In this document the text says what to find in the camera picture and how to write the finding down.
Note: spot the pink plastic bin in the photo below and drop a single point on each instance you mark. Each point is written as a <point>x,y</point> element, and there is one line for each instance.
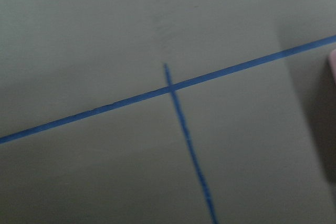
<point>332,63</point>

